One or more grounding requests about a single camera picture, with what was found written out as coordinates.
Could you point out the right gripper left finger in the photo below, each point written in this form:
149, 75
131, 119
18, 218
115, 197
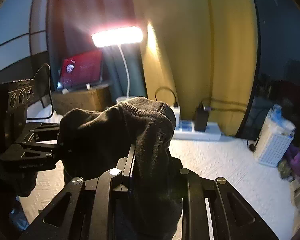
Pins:
85, 209

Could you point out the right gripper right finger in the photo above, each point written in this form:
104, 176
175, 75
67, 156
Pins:
215, 208

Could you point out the dark brown t-shirt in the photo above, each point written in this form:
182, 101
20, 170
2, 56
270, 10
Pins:
95, 141

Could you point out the purple cloth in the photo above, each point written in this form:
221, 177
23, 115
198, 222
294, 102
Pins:
293, 157

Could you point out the brown cardboard box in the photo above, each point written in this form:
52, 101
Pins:
94, 99

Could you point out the white plastic basket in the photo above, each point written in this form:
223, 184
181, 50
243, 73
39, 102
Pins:
275, 137

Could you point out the tablet with red screen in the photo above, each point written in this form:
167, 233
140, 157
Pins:
80, 69

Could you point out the white power strip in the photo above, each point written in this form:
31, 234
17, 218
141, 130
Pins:
186, 131

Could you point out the black charger plug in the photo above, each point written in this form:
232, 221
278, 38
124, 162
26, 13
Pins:
201, 118

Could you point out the white charger plug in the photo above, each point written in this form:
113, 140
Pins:
176, 111

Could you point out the yellow curtain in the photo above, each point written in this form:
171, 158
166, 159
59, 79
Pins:
200, 51

